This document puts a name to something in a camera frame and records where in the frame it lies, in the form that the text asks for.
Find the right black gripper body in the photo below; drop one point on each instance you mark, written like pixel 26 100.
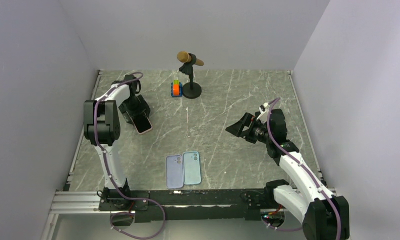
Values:
pixel 257 132

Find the black base frame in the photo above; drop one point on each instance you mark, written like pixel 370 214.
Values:
pixel 201 204

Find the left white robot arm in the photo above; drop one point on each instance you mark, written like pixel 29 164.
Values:
pixel 102 128

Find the light blue phone case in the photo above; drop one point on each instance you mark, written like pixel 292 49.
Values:
pixel 191 168

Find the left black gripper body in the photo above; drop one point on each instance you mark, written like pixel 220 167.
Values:
pixel 134 106

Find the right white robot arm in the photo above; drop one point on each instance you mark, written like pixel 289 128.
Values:
pixel 322 215

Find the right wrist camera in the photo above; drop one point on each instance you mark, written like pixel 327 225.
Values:
pixel 262 113

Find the wooden toy microphone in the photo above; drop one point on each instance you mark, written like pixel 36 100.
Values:
pixel 185 57

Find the lilac phone case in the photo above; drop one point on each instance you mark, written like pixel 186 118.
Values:
pixel 174 172

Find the phone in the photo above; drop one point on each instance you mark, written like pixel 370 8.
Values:
pixel 142 123

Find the colourful toy block stack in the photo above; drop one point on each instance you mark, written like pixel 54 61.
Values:
pixel 176 88

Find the black microphone stand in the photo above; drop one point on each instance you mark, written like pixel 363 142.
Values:
pixel 190 90

